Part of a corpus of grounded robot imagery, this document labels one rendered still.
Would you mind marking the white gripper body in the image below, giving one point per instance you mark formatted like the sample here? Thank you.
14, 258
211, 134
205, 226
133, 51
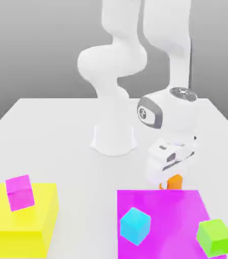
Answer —
156, 169

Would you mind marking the small orange cube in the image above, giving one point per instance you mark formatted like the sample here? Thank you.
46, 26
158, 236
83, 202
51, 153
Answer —
175, 182

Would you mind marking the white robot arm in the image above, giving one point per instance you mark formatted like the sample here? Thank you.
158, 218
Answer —
113, 66

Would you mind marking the small cyan cube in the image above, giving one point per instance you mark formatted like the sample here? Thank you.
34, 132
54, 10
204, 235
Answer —
135, 226

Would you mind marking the small green cube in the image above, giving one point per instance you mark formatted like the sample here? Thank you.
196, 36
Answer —
214, 236

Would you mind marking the small magenta cube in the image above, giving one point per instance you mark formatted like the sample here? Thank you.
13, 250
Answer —
20, 193

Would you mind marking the large magenta box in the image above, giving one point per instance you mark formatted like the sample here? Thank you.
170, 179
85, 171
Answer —
172, 212

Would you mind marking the large yellow box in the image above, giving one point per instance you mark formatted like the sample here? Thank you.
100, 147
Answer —
14, 228

